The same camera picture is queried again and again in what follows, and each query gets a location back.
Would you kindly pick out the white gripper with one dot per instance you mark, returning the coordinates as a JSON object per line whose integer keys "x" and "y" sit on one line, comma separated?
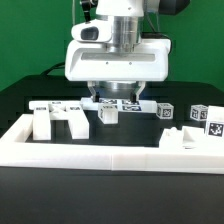
{"x": 113, "y": 50}

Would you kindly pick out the white tagged block front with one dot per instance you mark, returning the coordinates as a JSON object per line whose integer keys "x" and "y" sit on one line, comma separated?
{"x": 108, "y": 113}

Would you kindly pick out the white chair seat part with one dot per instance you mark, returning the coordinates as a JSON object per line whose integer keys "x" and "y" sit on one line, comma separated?
{"x": 188, "y": 137}

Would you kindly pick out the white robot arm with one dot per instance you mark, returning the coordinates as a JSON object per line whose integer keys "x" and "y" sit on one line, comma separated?
{"x": 136, "y": 9}

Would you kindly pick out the white chair back part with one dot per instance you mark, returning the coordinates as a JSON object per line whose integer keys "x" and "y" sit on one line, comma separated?
{"x": 44, "y": 112}

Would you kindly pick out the white flat tagged plank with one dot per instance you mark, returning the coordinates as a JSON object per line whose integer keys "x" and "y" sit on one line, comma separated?
{"x": 123, "y": 105}

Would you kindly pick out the white tagged cube middle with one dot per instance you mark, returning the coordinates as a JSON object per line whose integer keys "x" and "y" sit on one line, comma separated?
{"x": 165, "y": 110}

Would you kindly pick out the white tagged cube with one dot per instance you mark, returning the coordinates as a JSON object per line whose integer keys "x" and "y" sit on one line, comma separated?
{"x": 199, "y": 112}
{"x": 165, "y": 110}

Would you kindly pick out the white tagged cube right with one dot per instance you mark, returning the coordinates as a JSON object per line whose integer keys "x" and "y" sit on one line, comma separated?
{"x": 199, "y": 112}

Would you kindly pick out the white U-shaped border frame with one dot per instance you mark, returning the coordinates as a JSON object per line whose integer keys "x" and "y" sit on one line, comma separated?
{"x": 16, "y": 151}

